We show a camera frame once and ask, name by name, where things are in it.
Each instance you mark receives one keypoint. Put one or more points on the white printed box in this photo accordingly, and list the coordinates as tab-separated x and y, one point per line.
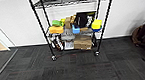
69	45

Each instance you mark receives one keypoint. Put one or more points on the grey box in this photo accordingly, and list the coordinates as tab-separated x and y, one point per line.
67	34

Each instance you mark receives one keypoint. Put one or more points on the brown cardboard box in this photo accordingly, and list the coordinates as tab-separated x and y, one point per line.
82	42

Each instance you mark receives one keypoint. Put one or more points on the yellow-green small toy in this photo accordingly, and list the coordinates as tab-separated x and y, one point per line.
63	21

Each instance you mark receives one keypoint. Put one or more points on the green box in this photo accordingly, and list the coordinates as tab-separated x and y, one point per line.
56	23

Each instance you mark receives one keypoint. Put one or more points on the black bag with print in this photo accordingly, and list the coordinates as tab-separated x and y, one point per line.
84	19

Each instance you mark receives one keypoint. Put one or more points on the blue flat item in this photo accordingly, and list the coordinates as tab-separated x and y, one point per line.
97	30

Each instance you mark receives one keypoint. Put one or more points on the yellow sponge block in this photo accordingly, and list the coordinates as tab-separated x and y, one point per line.
96	24

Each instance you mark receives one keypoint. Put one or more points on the brown bag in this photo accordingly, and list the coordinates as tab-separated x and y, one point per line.
137	35

